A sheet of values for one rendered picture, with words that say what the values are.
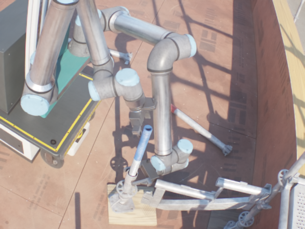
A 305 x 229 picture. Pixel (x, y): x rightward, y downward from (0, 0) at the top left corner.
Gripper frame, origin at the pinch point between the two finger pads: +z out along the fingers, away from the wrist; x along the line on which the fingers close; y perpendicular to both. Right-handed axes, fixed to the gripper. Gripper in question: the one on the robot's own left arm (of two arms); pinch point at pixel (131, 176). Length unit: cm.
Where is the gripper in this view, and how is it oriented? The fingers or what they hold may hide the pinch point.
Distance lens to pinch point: 192.3
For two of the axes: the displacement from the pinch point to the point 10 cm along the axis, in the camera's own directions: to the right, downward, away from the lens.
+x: 4.3, 7.2, -5.5
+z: -8.8, 1.9, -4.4
